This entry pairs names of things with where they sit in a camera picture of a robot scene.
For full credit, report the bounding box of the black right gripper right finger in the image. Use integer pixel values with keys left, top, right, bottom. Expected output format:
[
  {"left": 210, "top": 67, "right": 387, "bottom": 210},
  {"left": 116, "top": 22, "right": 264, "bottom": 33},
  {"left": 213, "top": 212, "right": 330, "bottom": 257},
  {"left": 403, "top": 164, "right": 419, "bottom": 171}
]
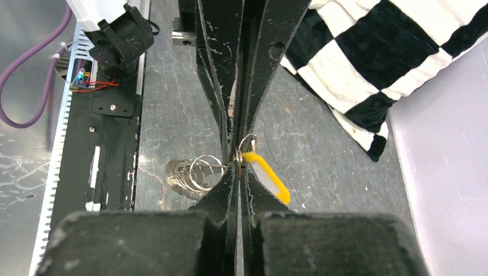
[{"left": 240, "top": 166, "right": 429, "bottom": 275}]

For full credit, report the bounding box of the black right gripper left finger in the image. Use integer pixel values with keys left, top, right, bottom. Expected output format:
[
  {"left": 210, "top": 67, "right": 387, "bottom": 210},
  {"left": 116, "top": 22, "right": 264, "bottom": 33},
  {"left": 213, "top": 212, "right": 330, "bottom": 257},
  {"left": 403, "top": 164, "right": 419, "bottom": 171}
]
[{"left": 36, "top": 162, "right": 238, "bottom": 275}]

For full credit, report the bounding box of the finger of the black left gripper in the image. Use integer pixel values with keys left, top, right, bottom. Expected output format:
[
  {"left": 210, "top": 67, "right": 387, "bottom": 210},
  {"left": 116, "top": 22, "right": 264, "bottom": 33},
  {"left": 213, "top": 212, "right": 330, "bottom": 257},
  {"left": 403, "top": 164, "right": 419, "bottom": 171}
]
[
  {"left": 232, "top": 0, "right": 310, "bottom": 151},
  {"left": 195, "top": 1, "right": 244, "bottom": 162}
]

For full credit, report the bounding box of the silver keyring bundle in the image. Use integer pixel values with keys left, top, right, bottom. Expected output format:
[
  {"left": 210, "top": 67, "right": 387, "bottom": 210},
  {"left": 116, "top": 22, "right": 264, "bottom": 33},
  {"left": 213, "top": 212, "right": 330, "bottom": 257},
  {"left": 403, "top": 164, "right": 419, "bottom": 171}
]
[{"left": 165, "top": 155, "right": 227, "bottom": 201}]

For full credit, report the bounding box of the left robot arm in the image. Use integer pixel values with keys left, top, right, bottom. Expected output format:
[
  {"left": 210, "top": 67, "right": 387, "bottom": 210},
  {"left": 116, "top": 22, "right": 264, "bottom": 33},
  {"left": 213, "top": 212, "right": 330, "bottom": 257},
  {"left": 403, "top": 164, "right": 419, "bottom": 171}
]
[{"left": 68, "top": 1, "right": 310, "bottom": 163}]

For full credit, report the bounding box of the black white checkered cloth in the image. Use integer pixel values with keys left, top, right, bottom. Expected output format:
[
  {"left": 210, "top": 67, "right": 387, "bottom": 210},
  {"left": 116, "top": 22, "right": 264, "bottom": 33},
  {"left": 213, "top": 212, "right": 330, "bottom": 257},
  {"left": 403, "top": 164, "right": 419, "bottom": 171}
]
[{"left": 281, "top": 1, "right": 487, "bottom": 161}]

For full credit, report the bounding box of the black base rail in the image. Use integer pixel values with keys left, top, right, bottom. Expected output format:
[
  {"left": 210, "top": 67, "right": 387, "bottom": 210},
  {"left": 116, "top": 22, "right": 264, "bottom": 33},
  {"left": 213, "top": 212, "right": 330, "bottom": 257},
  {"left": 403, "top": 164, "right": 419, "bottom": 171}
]
[{"left": 49, "top": 56, "right": 146, "bottom": 229}]

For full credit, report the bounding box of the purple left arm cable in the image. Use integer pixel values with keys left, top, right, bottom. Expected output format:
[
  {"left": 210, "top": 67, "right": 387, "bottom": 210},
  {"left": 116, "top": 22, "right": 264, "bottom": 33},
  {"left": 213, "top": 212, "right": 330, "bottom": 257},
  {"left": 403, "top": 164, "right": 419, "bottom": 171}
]
[{"left": 0, "top": 3, "right": 75, "bottom": 129}]

